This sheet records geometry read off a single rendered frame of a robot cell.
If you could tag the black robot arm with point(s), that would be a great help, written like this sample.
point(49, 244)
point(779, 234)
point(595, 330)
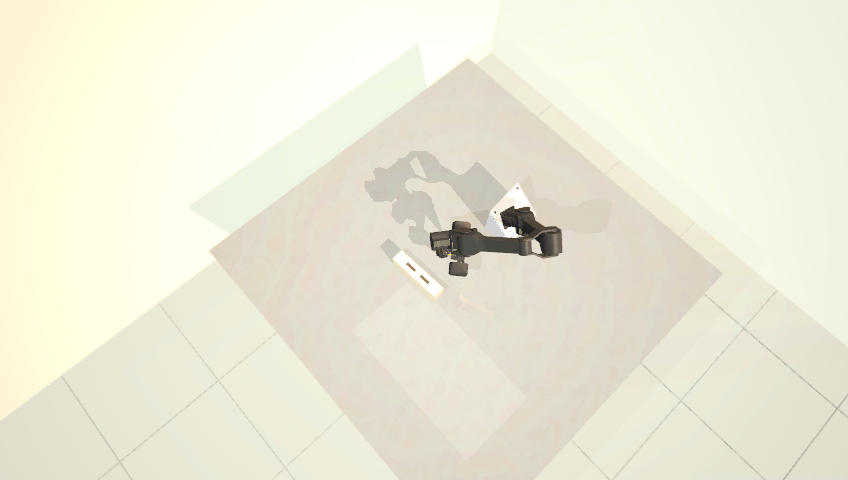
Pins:
point(465, 242)

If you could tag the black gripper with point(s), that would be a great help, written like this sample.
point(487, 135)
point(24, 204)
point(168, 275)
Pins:
point(459, 268)

